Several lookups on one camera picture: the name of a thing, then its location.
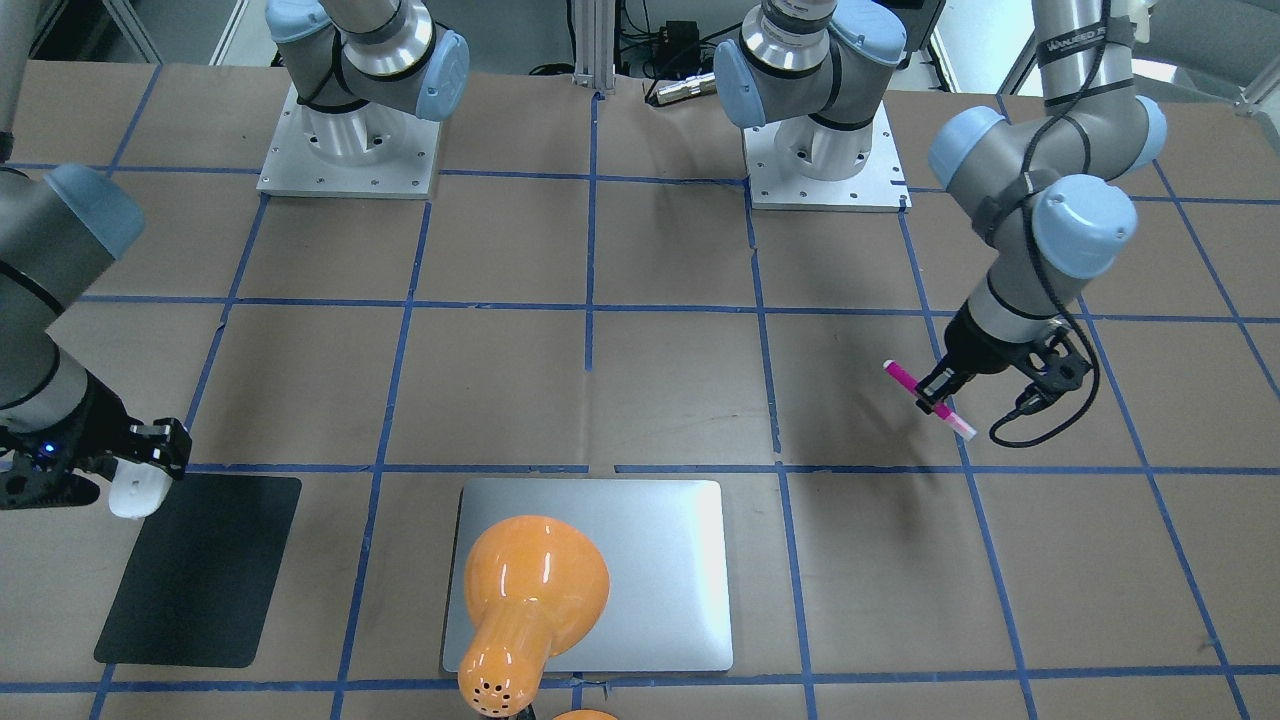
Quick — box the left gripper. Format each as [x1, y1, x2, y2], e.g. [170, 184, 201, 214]
[914, 300, 1041, 415]

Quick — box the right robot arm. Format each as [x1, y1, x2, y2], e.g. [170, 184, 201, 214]
[1, 1, 470, 510]

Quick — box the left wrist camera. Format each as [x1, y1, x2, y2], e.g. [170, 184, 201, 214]
[1011, 320, 1093, 415]

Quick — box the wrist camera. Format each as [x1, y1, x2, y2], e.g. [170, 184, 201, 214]
[1011, 320, 1093, 415]
[1, 439, 101, 511]

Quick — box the pink marker pen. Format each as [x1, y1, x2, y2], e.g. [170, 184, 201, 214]
[883, 359, 978, 441]

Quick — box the silver closed laptop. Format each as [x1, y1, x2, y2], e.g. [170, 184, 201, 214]
[442, 477, 733, 673]

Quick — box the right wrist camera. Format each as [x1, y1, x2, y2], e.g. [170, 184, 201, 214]
[1, 439, 101, 511]

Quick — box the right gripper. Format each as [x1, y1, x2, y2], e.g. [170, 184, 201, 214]
[3, 374, 193, 482]

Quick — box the aluminium frame post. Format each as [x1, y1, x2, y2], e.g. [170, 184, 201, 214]
[570, 0, 617, 96]

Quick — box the black mousepad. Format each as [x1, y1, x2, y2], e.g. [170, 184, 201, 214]
[93, 473, 302, 669]

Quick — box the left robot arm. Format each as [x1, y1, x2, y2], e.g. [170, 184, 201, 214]
[713, 1, 1169, 414]

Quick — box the white computer mouse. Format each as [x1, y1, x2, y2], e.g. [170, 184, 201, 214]
[108, 460, 174, 519]

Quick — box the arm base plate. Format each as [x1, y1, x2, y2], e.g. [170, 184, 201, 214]
[257, 87, 442, 200]
[742, 104, 913, 213]

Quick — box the orange desk lamp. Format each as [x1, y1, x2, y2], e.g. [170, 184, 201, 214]
[457, 515, 611, 719]

